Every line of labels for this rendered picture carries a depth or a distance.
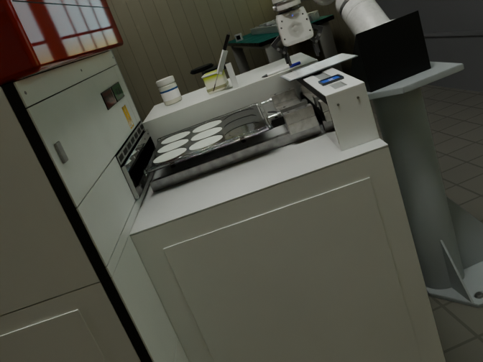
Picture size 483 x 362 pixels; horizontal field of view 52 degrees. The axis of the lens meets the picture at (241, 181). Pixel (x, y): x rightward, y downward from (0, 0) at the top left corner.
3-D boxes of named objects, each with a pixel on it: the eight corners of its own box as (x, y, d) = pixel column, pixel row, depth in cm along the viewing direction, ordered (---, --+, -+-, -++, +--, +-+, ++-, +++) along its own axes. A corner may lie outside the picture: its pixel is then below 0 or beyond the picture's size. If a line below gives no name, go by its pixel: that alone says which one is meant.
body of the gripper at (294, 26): (273, 12, 152) (284, 48, 155) (305, 0, 151) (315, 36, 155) (271, 12, 159) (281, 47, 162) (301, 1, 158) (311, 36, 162)
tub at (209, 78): (208, 95, 176) (200, 77, 174) (210, 91, 183) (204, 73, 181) (227, 88, 175) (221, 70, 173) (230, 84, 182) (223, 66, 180)
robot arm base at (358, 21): (399, 57, 175) (374, 21, 183) (417, 14, 159) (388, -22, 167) (351, 71, 171) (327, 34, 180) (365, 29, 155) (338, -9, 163)
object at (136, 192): (134, 200, 131) (118, 167, 128) (154, 155, 173) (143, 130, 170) (140, 197, 131) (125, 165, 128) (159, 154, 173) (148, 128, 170)
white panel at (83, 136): (100, 281, 97) (1, 86, 85) (152, 164, 175) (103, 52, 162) (115, 276, 97) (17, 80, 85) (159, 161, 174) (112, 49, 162)
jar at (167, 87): (164, 107, 187) (154, 82, 184) (166, 104, 194) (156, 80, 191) (182, 100, 187) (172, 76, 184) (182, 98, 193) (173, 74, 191)
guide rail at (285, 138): (153, 192, 142) (149, 182, 141) (154, 189, 143) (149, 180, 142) (321, 132, 138) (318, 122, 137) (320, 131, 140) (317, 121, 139)
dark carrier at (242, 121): (146, 171, 135) (145, 169, 135) (159, 141, 168) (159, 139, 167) (267, 128, 133) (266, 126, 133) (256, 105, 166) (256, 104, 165)
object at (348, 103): (341, 151, 118) (325, 95, 114) (303, 110, 171) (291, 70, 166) (379, 138, 118) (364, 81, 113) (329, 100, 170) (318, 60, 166)
